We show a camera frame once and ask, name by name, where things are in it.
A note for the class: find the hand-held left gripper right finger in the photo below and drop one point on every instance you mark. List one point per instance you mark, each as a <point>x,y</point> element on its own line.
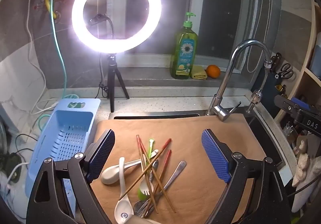
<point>215,156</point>

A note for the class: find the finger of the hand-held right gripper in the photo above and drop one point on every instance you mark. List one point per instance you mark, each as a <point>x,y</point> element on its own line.
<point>301,102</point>
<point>286,106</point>

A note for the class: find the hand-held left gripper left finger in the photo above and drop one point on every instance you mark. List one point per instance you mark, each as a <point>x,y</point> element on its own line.
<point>102,153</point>

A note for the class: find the white ceramic spoon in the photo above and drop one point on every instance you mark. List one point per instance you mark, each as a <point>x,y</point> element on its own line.
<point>122,176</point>
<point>110,175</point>

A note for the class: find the blue plastic drainer basket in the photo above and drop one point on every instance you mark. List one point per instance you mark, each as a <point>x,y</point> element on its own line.
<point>62,123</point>

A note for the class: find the person's right hand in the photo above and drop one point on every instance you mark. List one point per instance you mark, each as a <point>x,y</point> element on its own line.
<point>302,161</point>

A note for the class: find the dark knife holder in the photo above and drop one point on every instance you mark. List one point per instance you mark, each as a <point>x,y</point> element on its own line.
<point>273,93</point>

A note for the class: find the clear glass cup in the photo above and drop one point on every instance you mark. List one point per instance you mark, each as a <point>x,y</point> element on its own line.
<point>288,129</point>

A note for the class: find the curved wooden shelf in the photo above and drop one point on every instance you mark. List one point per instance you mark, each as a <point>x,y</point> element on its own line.
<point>307,81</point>

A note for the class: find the brown table mat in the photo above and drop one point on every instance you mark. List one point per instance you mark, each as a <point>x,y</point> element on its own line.
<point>190,133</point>

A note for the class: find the metal spoon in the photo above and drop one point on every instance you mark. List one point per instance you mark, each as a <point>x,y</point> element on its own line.
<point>179,167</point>

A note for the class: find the green plastic spoon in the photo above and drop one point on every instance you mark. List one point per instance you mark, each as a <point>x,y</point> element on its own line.
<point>151,143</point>

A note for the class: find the white plastic fork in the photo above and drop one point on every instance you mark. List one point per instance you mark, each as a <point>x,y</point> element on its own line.
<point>144,188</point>

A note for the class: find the chrome faucet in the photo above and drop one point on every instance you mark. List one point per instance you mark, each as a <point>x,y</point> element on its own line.
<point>218,98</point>

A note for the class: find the black tripod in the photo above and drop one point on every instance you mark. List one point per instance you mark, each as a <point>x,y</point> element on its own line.
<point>112,83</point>

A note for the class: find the orange fruit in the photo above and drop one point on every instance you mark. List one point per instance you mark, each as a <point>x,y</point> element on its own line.
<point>213,71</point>

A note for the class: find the yellow cloth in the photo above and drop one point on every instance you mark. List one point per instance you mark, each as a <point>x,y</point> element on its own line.
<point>198,73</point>

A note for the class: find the dark green object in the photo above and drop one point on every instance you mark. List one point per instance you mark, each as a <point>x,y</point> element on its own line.
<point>10,162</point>

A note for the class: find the glass pot lid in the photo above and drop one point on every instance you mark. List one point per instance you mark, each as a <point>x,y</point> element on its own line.
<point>2,133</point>

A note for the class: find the white power strip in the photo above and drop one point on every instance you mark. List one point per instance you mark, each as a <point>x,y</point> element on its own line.
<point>5,188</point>

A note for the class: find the green dish soap bottle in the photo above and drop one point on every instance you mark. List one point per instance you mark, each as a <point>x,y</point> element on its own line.
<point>184,56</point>

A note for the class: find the dark window pane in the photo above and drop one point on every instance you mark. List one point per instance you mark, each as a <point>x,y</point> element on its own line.
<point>220,13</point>

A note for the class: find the black gooseneck phone clip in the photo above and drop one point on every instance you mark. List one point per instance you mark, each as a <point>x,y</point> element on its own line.
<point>99,18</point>

